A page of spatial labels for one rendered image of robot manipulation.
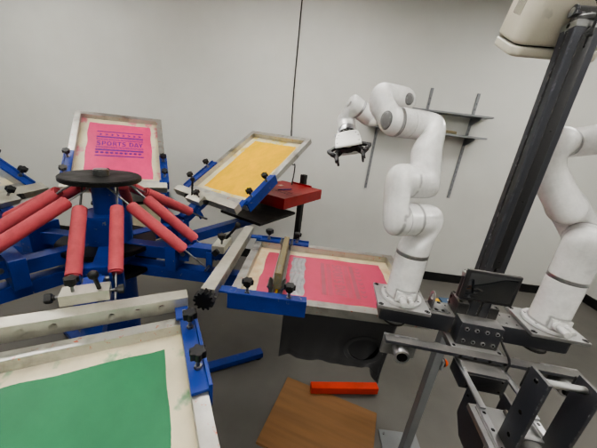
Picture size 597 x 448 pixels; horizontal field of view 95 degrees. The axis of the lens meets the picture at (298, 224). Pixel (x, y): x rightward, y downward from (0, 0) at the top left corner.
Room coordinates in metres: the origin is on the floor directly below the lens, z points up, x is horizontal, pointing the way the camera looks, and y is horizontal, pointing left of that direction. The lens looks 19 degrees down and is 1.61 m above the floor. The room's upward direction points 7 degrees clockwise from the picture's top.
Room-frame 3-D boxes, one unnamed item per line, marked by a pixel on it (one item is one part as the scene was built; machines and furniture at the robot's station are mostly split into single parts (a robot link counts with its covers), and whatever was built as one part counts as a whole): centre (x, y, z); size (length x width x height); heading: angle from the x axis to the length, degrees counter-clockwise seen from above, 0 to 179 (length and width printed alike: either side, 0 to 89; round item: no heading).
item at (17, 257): (1.19, 0.90, 0.99); 0.82 x 0.79 x 0.12; 89
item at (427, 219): (0.78, -0.35, 1.37); 0.13 x 0.10 x 0.16; 111
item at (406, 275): (0.77, -0.36, 1.21); 0.16 x 0.13 x 0.15; 174
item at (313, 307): (1.17, -0.16, 0.97); 0.79 x 0.58 x 0.04; 89
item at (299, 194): (2.41, 0.17, 1.06); 0.61 x 0.46 x 0.12; 149
